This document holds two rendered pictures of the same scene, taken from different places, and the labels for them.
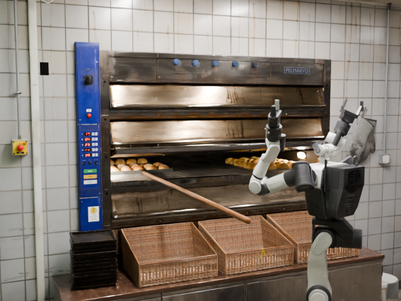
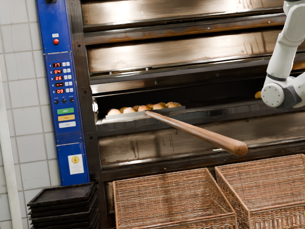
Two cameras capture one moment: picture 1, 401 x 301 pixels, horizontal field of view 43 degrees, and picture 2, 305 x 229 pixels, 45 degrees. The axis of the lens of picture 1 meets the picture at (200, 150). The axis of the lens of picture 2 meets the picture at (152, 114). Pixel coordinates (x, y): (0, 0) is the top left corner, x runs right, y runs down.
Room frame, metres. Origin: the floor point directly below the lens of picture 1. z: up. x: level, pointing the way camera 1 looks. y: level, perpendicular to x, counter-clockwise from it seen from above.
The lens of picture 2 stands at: (1.65, -0.28, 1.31)
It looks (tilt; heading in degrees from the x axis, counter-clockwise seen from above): 3 degrees down; 17
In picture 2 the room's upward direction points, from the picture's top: 7 degrees counter-clockwise
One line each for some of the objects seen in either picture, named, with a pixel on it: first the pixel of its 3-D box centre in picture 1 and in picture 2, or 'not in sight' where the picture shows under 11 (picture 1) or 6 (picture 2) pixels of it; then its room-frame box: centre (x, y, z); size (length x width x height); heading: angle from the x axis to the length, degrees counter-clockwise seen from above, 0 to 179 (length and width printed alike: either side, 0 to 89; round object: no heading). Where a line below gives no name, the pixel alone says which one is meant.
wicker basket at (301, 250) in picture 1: (311, 234); not in sight; (3.89, -0.87, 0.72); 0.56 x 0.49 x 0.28; 112
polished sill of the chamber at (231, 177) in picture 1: (224, 178); (245, 108); (3.91, -0.18, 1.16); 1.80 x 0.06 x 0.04; 113
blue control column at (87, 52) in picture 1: (69, 180); (82, 131); (4.34, 1.14, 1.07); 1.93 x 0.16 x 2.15; 23
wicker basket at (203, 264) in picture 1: (167, 251); (169, 209); (3.42, 0.23, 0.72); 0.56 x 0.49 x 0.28; 113
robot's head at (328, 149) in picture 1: (324, 151); not in sight; (2.93, -0.72, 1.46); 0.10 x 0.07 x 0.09; 129
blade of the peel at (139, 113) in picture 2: (134, 168); (143, 111); (4.19, 0.55, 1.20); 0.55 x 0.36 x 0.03; 113
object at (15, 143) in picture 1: (19, 147); not in sight; (3.27, 1.17, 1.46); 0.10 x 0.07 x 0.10; 113
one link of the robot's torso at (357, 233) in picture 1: (336, 232); not in sight; (2.89, -0.79, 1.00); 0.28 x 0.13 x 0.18; 74
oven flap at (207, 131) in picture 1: (225, 129); (240, 44); (3.89, -0.19, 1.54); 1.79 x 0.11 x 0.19; 113
